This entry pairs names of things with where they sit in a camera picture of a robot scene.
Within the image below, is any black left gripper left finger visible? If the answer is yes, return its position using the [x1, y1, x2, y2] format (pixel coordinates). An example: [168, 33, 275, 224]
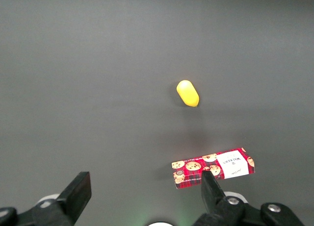
[0, 171, 92, 226]

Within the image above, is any red tartan cookie box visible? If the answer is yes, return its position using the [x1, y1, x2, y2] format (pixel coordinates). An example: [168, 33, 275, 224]
[171, 147, 255, 190]

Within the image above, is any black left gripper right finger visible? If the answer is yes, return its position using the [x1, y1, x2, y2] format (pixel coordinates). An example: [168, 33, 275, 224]
[191, 171, 305, 226]

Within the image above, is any yellow lemon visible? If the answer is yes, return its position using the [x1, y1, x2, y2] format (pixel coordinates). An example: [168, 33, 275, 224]
[176, 79, 200, 108]

